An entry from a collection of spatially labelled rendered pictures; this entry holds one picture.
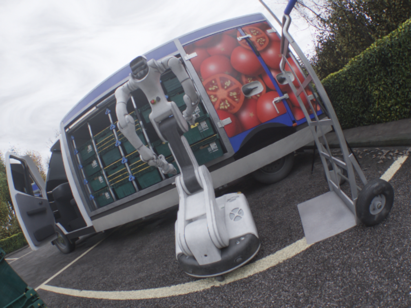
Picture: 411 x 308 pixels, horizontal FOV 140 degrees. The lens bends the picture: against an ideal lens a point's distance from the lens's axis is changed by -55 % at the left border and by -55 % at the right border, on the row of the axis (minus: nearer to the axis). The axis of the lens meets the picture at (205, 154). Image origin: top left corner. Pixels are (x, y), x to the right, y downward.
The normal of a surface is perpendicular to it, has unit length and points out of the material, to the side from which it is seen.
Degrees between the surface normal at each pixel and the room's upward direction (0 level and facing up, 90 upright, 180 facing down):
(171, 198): 90
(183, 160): 94
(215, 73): 90
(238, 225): 38
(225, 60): 90
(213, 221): 32
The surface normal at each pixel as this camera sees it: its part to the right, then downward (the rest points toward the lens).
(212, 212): -0.43, -0.74
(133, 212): -0.06, 0.00
